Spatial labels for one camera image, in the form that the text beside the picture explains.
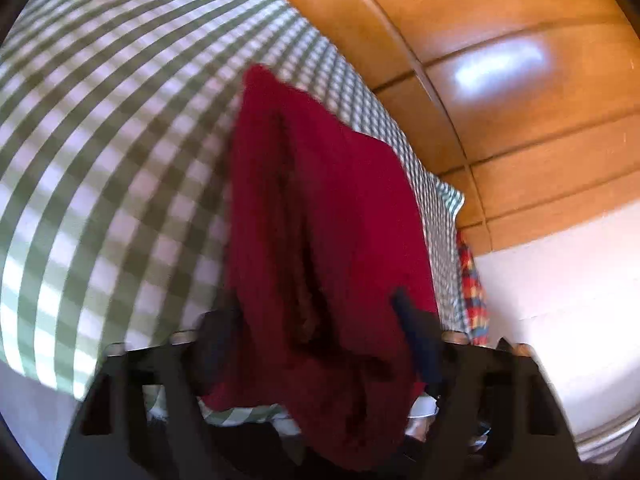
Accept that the green white checked bed sheet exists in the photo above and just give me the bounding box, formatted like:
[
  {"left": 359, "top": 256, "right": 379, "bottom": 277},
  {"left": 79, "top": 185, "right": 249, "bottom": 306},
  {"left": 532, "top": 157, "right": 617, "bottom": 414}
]
[{"left": 0, "top": 0, "right": 468, "bottom": 428}]

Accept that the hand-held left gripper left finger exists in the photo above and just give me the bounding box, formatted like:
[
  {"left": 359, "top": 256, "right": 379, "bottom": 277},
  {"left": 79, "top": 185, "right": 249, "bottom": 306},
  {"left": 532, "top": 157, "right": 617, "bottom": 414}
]
[{"left": 56, "top": 304, "right": 281, "bottom": 480}]

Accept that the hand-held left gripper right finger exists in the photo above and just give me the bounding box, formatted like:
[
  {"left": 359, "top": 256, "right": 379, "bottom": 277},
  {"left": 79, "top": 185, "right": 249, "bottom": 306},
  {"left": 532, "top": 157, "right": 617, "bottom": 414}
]
[{"left": 391, "top": 286, "right": 587, "bottom": 480}]

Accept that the wooden panelled headboard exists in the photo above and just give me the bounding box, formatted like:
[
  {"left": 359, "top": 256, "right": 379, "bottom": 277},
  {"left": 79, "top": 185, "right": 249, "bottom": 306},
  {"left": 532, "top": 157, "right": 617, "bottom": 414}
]
[{"left": 235, "top": 0, "right": 640, "bottom": 257}]

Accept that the magenta red small garment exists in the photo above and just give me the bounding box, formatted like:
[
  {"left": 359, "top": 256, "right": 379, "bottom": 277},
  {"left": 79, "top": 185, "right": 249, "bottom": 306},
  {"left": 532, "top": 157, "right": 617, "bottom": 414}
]
[{"left": 200, "top": 62, "right": 442, "bottom": 472}]

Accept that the red plaid cloth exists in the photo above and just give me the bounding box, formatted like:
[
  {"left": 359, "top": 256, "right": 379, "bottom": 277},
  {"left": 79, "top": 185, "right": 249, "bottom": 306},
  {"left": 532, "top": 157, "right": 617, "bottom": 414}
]
[{"left": 456, "top": 230, "right": 492, "bottom": 347}]

